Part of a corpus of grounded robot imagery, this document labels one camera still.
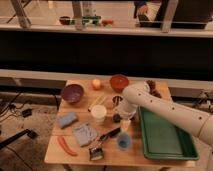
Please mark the cream gripper fingers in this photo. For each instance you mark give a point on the cream gripper fingers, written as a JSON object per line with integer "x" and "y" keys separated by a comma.
{"x": 125, "y": 124}

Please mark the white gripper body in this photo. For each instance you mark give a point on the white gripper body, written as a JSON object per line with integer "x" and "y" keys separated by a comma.
{"x": 126, "y": 110}

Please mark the black handled brush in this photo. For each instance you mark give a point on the black handled brush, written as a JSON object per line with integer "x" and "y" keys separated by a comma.
{"x": 96, "y": 152}

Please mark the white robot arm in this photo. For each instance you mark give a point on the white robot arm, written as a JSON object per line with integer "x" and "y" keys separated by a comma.
{"x": 196, "y": 122}

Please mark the metal measuring cup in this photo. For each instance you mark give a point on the metal measuring cup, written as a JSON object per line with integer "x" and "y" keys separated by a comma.
{"x": 116, "y": 100}

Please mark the blue plastic cup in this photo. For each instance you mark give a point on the blue plastic cup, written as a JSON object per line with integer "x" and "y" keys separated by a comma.
{"x": 124, "y": 141}

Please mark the white paper cup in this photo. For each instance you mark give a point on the white paper cup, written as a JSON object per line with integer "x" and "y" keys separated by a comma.
{"x": 99, "y": 112}

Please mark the black sponge block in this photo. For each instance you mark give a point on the black sponge block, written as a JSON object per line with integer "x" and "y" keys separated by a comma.
{"x": 116, "y": 118}

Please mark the wooden chopsticks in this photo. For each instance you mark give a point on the wooden chopsticks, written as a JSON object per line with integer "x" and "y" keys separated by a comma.
{"x": 100, "y": 100}

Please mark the orange red bowl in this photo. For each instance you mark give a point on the orange red bowl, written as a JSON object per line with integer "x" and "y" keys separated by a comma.
{"x": 118, "y": 82}

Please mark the green plastic tray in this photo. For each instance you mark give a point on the green plastic tray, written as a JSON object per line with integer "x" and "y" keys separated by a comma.
{"x": 163, "y": 140}

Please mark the wooden table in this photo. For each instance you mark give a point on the wooden table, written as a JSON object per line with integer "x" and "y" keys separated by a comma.
{"x": 113, "y": 156}

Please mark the small orange fruit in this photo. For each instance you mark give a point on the small orange fruit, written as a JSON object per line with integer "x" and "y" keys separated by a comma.
{"x": 96, "y": 84}

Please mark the light blue cloth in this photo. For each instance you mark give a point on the light blue cloth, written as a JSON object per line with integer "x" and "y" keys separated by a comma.
{"x": 84, "y": 134}

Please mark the purple bowl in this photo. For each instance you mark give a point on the purple bowl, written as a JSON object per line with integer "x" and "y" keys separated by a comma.
{"x": 72, "y": 93}

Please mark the blue sponge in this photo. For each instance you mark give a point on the blue sponge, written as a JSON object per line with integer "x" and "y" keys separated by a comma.
{"x": 66, "y": 120}

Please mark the green object in background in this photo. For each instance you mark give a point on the green object in background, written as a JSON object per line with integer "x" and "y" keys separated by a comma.
{"x": 91, "y": 20}

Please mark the dark bowl in background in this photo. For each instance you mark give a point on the dark bowl in background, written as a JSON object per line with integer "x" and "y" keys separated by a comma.
{"x": 64, "y": 20}

